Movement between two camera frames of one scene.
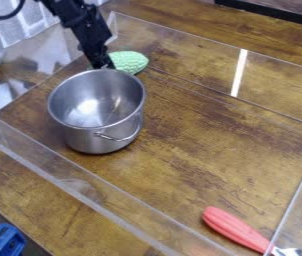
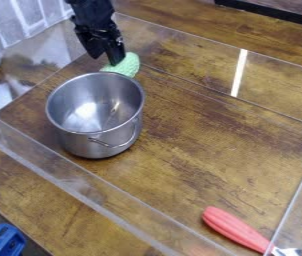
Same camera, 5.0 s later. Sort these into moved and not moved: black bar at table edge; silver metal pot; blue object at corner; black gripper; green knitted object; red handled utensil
Moved: black gripper; green knitted object
Not moved: silver metal pot; blue object at corner; black bar at table edge; red handled utensil
